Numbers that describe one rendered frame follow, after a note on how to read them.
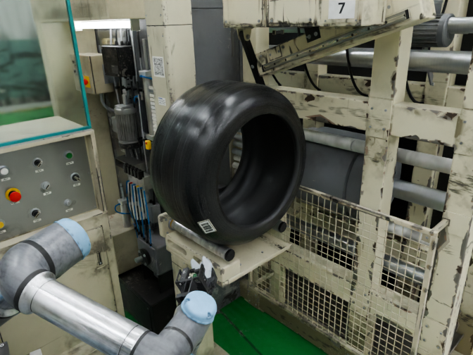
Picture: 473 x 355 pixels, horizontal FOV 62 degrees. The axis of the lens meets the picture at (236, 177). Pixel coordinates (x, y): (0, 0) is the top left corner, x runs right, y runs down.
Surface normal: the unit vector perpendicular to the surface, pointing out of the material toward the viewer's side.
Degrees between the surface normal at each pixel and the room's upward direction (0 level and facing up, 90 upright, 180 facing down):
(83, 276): 90
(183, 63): 90
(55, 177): 90
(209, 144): 65
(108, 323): 20
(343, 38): 90
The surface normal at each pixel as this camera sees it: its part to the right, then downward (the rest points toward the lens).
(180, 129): -0.59, -0.36
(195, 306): 0.36, -0.80
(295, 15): -0.73, 0.27
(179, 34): 0.68, 0.26
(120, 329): 0.08, -0.76
